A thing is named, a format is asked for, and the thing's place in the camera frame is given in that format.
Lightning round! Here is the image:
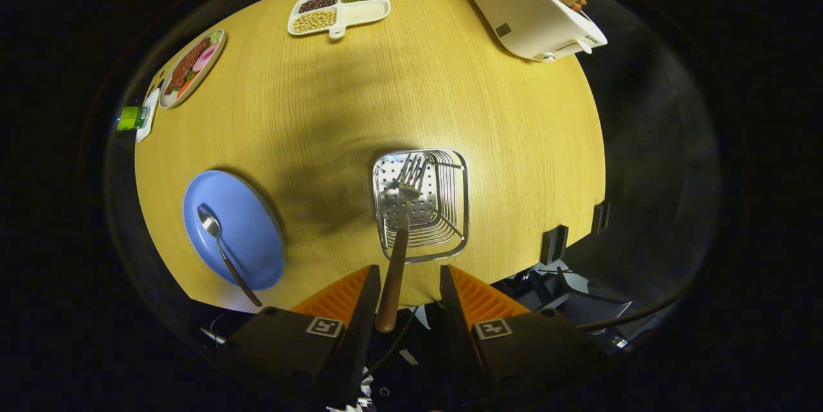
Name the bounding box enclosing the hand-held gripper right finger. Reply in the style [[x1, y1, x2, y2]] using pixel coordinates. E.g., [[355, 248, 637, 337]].
[[440, 264, 608, 400]]

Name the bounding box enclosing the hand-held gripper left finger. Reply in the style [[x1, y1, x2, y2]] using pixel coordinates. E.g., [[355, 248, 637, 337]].
[[222, 264, 382, 409]]

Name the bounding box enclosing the wooden handle fork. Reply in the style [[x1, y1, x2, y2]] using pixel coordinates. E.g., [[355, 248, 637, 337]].
[[375, 153, 431, 334]]

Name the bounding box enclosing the metal spoon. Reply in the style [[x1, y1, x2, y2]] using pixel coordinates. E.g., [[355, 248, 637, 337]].
[[197, 204, 263, 308]]

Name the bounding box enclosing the blue plate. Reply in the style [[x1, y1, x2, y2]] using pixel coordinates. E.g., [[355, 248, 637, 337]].
[[183, 170, 285, 291]]

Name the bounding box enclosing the white square coaster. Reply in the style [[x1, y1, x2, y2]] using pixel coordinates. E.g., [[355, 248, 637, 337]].
[[136, 87, 160, 143]]

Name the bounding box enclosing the green label drink bottle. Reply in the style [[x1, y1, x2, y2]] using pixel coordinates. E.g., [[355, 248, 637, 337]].
[[116, 105, 149, 132]]

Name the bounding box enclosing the plate of toy food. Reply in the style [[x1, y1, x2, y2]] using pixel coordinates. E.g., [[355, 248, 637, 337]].
[[158, 28, 226, 109]]

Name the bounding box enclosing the white divided bean dish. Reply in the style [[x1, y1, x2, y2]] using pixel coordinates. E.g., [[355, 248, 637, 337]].
[[287, 0, 392, 39]]

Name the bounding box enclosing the white toaster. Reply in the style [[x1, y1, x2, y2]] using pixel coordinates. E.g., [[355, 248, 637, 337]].
[[469, 0, 608, 63]]

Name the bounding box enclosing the metal wire basket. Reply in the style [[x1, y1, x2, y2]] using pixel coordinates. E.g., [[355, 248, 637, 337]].
[[372, 148, 470, 264]]

